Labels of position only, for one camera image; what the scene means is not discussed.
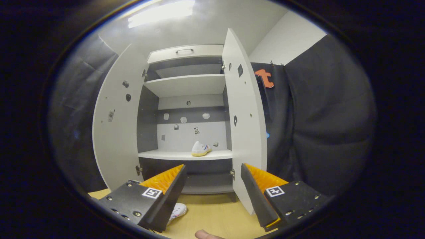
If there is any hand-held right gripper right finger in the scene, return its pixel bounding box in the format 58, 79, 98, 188
241, 163, 329, 232

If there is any white shoe cabinet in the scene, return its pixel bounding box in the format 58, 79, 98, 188
137, 44, 234, 195

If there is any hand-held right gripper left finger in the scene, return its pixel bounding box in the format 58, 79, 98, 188
100, 164, 187, 233

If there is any black backdrop cloth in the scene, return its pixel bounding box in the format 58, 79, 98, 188
48, 33, 377, 196

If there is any white striped shoe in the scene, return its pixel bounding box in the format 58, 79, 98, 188
166, 203, 187, 226
191, 141, 212, 157

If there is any ceiling light panel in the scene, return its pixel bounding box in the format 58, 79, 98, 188
128, 0, 196, 29

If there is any white cabinet door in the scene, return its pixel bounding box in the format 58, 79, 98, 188
222, 28, 268, 215
92, 43, 150, 191

